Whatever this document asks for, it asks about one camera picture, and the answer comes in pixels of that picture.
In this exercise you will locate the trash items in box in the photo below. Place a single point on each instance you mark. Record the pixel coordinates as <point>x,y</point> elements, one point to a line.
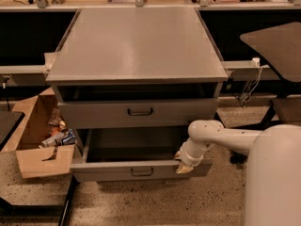
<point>60,133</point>

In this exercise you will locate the grey metal drawer cabinet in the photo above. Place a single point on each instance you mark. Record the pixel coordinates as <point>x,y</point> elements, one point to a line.
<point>132,54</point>

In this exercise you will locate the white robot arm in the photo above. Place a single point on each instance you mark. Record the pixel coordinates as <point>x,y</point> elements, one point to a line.
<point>273,167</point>

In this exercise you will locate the grey top drawer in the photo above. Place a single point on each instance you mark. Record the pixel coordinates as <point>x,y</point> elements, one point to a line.
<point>142,113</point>

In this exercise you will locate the open cardboard box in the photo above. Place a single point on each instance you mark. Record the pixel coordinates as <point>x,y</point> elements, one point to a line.
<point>33,129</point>

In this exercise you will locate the grey drawer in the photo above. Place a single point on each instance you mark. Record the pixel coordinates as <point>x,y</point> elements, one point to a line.
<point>129,154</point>
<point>142,113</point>

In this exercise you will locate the black office chair right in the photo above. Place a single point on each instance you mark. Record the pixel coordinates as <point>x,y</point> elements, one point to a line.
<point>279,46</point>

